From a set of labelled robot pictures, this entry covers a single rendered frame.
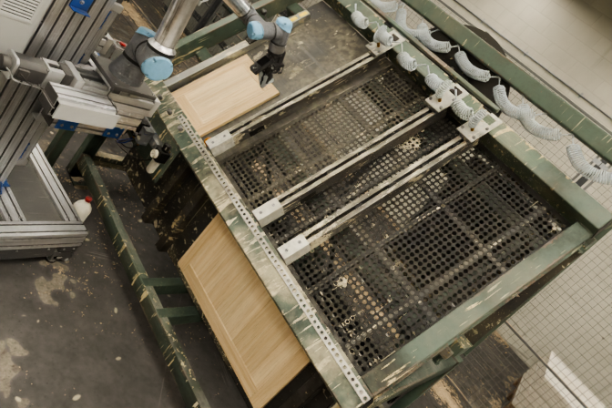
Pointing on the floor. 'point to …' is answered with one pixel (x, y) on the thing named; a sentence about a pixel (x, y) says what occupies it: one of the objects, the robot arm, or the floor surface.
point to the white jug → (83, 208)
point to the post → (57, 145)
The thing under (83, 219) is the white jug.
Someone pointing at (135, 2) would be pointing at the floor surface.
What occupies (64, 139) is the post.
